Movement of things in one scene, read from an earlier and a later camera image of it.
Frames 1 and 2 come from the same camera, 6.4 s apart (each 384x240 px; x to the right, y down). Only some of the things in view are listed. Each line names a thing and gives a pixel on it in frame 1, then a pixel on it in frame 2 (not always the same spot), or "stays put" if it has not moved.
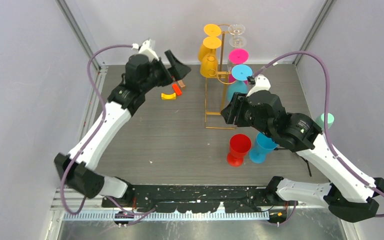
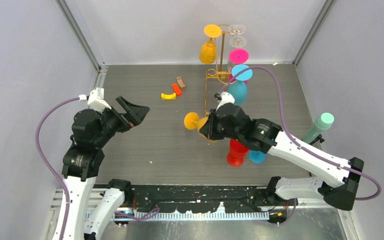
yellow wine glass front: (209, 65) to (192, 121)
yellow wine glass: (210, 30) stays put
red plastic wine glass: (239, 145) stays put
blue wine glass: (239, 83) stays put
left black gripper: (181, 69) to (138, 111)
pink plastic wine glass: (238, 56) stays put
